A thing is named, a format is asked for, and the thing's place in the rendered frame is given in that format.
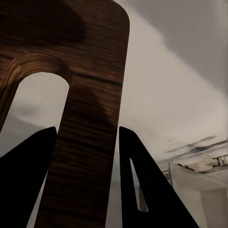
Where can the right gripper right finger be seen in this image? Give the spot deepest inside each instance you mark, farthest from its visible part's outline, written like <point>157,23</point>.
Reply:
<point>166,210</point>

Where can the drop in sink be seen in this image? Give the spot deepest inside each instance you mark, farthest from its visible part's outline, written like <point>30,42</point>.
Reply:
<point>205,198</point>

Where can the cutting board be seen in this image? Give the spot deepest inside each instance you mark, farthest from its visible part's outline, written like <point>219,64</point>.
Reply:
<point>85,42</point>

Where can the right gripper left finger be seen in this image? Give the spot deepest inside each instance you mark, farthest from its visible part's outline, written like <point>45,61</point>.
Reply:
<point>22,173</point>

